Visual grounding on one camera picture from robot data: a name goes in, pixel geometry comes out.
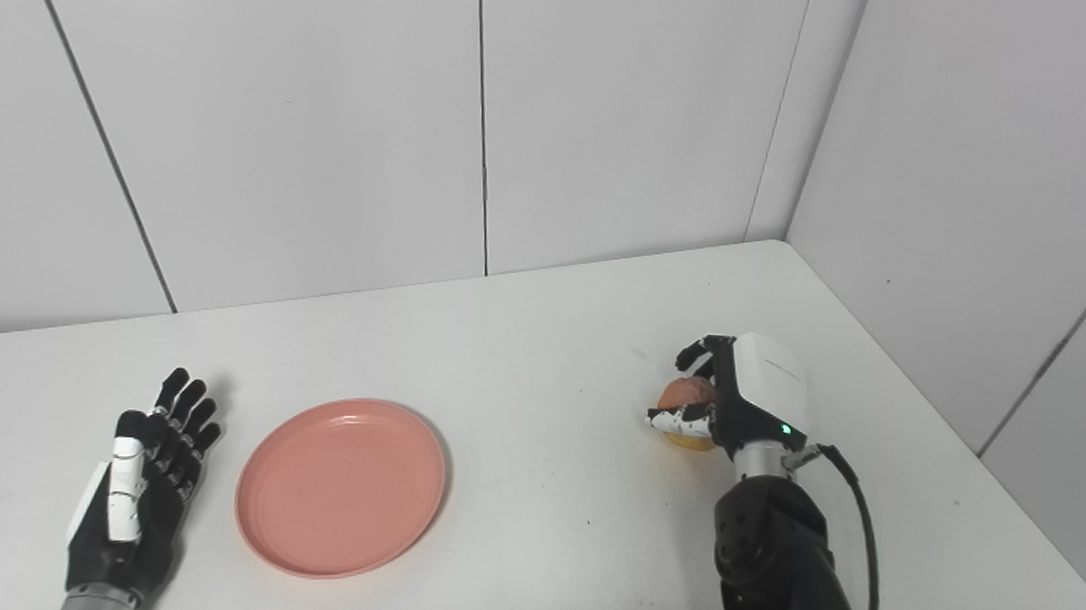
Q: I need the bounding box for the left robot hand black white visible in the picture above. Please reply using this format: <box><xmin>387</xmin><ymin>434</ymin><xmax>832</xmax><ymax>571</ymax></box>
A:
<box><xmin>62</xmin><ymin>364</ymin><xmax>226</xmax><ymax>610</ymax></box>

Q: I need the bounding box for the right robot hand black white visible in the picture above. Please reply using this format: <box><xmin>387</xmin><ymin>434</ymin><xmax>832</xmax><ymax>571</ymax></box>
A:
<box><xmin>645</xmin><ymin>327</ymin><xmax>818</xmax><ymax>467</ymax></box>

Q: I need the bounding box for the orange cream puff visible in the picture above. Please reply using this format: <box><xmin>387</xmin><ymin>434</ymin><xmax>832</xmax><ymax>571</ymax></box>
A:
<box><xmin>654</xmin><ymin>376</ymin><xmax>721</xmax><ymax>452</ymax></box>

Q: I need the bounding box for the pink round plate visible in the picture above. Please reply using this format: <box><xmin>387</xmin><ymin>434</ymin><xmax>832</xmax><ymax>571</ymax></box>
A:
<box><xmin>232</xmin><ymin>394</ymin><xmax>451</xmax><ymax>584</ymax></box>

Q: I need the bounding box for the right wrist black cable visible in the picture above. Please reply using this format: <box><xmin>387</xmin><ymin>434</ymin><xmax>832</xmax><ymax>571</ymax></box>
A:
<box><xmin>776</xmin><ymin>441</ymin><xmax>888</xmax><ymax>610</ymax></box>

